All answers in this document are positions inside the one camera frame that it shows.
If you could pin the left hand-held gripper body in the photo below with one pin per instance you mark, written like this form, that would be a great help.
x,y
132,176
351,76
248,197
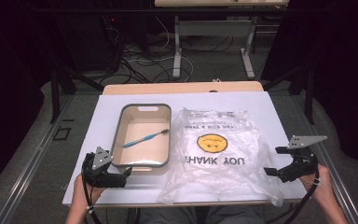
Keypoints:
x,y
104,181

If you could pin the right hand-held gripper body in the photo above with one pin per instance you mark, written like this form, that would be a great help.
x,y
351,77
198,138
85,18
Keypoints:
x,y
301,166

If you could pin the beige tray with grey rim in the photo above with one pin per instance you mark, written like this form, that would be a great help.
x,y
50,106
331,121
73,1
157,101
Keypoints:
x,y
138,155

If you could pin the blue toothbrush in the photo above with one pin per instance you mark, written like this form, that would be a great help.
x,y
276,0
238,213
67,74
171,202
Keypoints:
x,y
143,139

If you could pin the clear plastic bag yellow smiley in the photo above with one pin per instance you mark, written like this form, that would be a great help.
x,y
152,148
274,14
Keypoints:
x,y
217,168

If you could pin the person's left hand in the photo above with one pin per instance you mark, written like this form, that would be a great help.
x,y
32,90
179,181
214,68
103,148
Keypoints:
x,y
82,194

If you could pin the person's right hand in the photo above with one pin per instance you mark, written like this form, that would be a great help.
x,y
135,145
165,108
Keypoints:
x,y
321,182

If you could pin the black metal stand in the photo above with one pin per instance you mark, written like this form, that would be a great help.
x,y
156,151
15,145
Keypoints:
x,y
55,93
309,93

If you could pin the person's grey trousers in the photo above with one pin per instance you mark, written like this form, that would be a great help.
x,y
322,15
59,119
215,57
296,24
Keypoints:
x,y
174,216

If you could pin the white table mat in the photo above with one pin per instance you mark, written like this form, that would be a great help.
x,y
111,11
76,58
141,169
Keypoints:
x,y
105,112

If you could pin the black curtain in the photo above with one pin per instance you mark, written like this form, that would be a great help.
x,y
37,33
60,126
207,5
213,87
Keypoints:
x,y
348,77
6,93

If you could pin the dark computer tower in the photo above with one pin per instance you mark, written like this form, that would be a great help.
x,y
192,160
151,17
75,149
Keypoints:
x,y
87,40

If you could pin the white-framed desk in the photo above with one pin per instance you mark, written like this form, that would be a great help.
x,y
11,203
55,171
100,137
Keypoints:
x,y
213,28

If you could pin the grey floor rail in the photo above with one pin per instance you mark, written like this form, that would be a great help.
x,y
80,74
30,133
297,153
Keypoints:
x,y
338,186
28,168

